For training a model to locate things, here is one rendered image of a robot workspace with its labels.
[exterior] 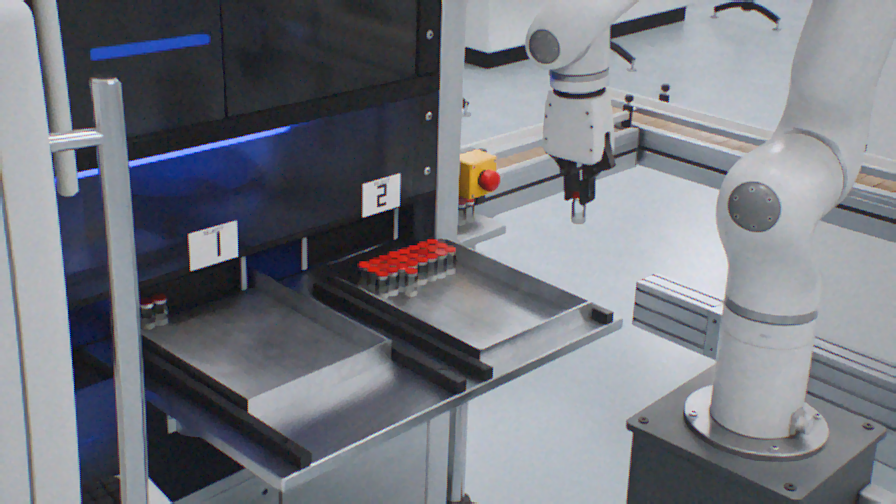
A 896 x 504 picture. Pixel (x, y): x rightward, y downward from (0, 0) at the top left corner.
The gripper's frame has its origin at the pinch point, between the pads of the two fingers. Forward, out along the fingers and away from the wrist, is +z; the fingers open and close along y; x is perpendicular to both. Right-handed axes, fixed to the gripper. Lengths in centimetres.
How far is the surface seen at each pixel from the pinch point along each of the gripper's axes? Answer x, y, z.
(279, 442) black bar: -55, -6, 19
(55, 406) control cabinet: -92, 14, -13
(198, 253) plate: -41, -41, 7
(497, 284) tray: 5.2, -22.1, 25.1
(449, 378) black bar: -26.8, -2.9, 21.6
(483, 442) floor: 66, -85, 116
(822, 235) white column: 142, -34, 69
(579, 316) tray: 3.4, -2.9, 24.3
